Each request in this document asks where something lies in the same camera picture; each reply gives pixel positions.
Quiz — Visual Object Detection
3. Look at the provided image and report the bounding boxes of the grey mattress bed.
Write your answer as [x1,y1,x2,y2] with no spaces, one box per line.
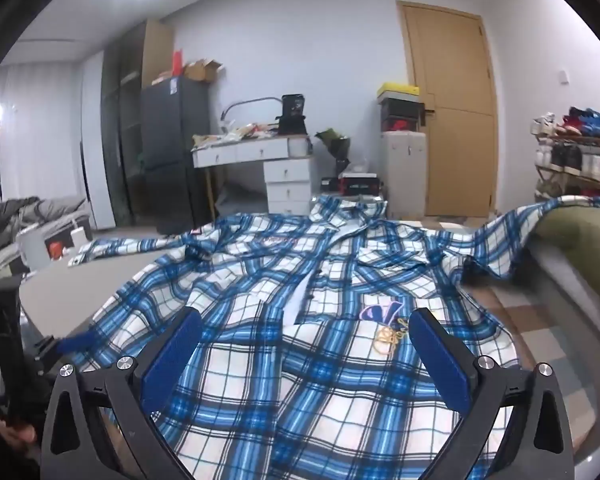
[0,195,95,286]

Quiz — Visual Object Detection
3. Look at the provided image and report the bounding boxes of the black shelf with red items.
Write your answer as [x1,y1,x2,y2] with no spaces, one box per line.
[380,99,427,134]

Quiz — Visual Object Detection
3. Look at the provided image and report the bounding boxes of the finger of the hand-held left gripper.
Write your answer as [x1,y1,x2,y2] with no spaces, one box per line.
[55,332,101,357]

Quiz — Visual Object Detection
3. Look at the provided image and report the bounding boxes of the tall glass door wardrobe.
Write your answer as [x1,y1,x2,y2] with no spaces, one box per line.
[101,20,176,217]

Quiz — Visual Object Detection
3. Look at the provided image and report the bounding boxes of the white narrow cabinet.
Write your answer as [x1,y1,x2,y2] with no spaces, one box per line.
[381,131,429,220]

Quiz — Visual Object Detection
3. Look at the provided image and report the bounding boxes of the person's left hand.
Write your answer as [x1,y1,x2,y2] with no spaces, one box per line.
[0,416,39,461]

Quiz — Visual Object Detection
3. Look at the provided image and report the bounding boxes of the black and red box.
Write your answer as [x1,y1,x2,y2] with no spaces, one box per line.
[337,171,382,196]

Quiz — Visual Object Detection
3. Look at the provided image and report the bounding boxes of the arched silver desk lamp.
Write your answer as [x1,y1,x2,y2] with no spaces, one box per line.
[221,96,284,131]

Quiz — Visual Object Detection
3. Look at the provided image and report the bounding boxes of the black box on desk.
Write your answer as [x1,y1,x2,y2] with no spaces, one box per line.
[278,93,309,136]

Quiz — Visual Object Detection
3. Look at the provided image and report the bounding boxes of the dark wrapped flower bouquet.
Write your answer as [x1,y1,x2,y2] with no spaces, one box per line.
[315,128,352,181]

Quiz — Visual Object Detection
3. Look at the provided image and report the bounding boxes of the open cardboard box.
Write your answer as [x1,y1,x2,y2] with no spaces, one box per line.
[185,60,224,84]

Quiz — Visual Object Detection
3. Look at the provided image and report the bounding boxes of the yellow box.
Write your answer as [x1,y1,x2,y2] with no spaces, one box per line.
[377,82,422,104]

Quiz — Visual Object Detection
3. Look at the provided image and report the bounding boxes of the grey bag under desk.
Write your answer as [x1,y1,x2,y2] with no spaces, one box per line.
[215,185,269,219]

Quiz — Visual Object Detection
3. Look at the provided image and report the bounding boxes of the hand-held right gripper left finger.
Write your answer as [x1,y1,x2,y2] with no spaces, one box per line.
[40,306,204,480]

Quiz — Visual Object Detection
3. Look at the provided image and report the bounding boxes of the person's left forearm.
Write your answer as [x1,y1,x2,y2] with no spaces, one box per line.
[0,400,43,480]

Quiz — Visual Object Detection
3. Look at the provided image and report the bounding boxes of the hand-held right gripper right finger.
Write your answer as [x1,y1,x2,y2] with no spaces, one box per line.
[409,308,576,480]

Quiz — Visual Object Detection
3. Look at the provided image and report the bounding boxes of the white sheer curtains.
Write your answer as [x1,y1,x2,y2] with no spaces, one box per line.
[0,62,87,202]

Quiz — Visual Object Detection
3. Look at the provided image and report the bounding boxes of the grey low table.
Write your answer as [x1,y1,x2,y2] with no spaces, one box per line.
[19,247,186,343]

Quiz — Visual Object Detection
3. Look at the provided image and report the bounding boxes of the white desk with drawers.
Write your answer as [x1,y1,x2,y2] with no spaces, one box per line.
[191,132,315,217]

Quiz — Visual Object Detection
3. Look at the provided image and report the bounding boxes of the grey padded headboard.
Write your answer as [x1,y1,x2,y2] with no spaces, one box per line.
[524,245,600,468]

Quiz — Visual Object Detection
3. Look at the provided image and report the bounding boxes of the grey duvet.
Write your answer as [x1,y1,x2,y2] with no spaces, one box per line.
[0,196,88,250]

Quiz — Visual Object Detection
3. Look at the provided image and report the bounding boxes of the silver storage case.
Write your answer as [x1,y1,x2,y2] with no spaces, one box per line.
[320,190,388,211]

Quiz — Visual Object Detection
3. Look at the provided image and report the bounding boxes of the blue plaid shirt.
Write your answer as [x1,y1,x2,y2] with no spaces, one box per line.
[67,195,600,480]

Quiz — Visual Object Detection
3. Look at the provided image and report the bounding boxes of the dark grey refrigerator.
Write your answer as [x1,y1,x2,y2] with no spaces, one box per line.
[140,76,217,223]

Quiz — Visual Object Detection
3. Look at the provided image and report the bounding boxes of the wooden door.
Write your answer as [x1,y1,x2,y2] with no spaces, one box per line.
[396,1,499,219]

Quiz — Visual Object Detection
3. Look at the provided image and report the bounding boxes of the pile of desk clutter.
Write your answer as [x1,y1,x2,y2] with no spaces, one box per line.
[192,120,281,150]

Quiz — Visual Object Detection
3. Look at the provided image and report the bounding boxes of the brown blue checkered bed sheet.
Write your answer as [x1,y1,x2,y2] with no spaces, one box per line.
[457,280,600,463]

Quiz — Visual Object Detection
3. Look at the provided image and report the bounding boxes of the wooden shoe rack with shoes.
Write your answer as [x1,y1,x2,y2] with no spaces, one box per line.
[532,107,600,202]

